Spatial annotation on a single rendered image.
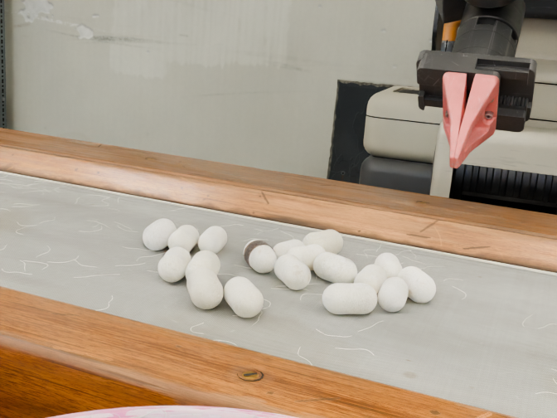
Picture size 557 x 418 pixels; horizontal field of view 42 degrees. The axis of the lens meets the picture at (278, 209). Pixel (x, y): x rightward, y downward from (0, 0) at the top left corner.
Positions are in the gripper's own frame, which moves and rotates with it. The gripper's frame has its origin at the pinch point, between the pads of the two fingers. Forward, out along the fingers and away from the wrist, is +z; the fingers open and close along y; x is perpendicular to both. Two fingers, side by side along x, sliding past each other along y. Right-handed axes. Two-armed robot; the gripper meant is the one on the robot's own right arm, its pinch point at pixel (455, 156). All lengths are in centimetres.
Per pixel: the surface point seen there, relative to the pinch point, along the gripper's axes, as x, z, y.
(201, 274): -10.2, 21.2, -12.0
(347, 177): 149, -109, -59
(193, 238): -4.0, 15.1, -17.1
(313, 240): -1.7, 11.8, -8.7
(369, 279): -5.3, 16.3, -2.7
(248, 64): 122, -132, -100
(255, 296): -10.2, 21.8, -7.9
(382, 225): 5.3, 4.7, -5.5
